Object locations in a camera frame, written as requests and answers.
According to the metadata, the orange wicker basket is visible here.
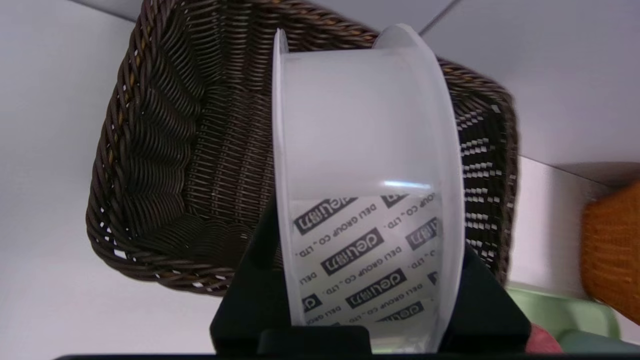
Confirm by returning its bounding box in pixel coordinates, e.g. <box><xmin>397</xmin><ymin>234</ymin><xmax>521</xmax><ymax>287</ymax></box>
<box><xmin>580</xmin><ymin>181</ymin><xmax>640</xmax><ymax>327</ymax></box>

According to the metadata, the red yellow peach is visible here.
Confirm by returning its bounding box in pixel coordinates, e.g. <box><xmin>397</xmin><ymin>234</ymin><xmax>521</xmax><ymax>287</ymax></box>
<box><xmin>525</xmin><ymin>324</ymin><xmax>563</xmax><ymax>355</ymax></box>

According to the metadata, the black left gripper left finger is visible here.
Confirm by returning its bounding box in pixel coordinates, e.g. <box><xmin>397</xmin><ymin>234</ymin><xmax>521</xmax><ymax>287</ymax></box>
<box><xmin>209</xmin><ymin>197</ymin><xmax>296</xmax><ymax>355</ymax></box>

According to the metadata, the dark brown wicker basket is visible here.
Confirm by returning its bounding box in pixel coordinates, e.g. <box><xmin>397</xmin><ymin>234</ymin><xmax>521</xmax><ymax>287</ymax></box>
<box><xmin>85</xmin><ymin>0</ymin><xmax>521</xmax><ymax>298</ymax></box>

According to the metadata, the light green plastic tray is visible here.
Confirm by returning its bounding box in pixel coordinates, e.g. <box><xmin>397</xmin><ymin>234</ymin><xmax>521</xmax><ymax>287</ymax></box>
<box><xmin>504</xmin><ymin>281</ymin><xmax>622</xmax><ymax>346</ymax></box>

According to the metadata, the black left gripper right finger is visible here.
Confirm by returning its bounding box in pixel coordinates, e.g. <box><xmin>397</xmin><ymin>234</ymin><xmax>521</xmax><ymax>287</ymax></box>
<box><xmin>440</xmin><ymin>242</ymin><xmax>532</xmax><ymax>354</ymax></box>

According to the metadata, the clear tape roll spool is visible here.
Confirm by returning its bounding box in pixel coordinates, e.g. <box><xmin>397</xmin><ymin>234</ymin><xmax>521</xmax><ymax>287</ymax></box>
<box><xmin>271</xmin><ymin>22</ymin><xmax>466</xmax><ymax>354</ymax></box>

